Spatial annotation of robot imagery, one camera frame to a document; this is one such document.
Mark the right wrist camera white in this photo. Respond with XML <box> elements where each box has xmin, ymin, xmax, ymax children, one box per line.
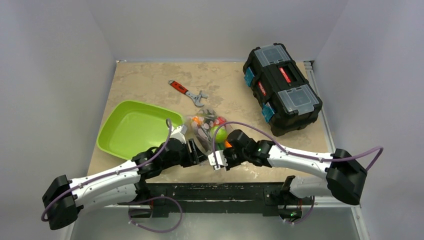
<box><xmin>207</xmin><ymin>150</ymin><xmax>228</xmax><ymax>171</ymax></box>

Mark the black mounting base rail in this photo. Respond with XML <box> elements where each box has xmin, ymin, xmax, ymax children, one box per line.
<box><xmin>128</xmin><ymin>182</ymin><xmax>313</xmax><ymax>220</ymax></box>

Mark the red handled adjustable wrench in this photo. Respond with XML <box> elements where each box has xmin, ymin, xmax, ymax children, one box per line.
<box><xmin>168</xmin><ymin>79</ymin><xmax>208</xmax><ymax>108</ymax></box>

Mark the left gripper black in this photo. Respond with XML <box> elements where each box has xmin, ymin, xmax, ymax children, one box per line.
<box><xmin>161</xmin><ymin>138</ymin><xmax>208</xmax><ymax>170</ymax></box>

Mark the purple cable at base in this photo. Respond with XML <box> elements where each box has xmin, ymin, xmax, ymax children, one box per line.
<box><xmin>127</xmin><ymin>195</ymin><xmax>184</xmax><ymax>234</ymax></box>

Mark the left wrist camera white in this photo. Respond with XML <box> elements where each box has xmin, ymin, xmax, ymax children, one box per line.
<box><xmin>170</xmin><ymin>124</ymin><xmax>187</xmax><ymax>144</ymax></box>

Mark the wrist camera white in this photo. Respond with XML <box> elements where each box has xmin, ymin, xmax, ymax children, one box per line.
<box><xmin>170</xmin><ymin>124</ymin><xmax>187</xmax><ymax>144</ymax></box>
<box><xmin>207</xmin><ymin>150</ymin><xmax>228</xmax><ymax>171</ymax></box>

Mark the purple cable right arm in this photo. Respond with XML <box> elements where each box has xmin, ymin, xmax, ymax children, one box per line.
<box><xmin>211</xmin><ymin>121</ymin><xmax>384</xmax><ymax>173</ymax></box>

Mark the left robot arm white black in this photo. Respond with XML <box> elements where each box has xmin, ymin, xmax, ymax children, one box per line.
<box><xmin>40</xmin><ymin>137</ymin><xmax>208</xmax><ymax>230</ymax></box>

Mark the clear zip top bag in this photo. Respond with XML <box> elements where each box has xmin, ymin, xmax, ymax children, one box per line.
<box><xmin>185</xmin><ymin>107</ymin><xmax>233</xmax><ymax>155</ymax></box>

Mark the black plastic toolbox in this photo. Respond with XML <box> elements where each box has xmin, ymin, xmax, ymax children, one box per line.
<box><xmin>242</xmin><ymin>43</ymin><xmax>323</xmax><ymax>137</ymax></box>

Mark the green plastic tray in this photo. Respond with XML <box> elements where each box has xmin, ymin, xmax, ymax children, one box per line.
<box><xmin>96</xmin><ymin>100</ymin><xmax>183</xmax><ymax>160</ymax></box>

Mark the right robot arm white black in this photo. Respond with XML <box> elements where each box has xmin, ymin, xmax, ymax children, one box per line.
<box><xmin>209</xmin><ymin>129</ymin><xmax>368</xmax><ymax>206</ymax></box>

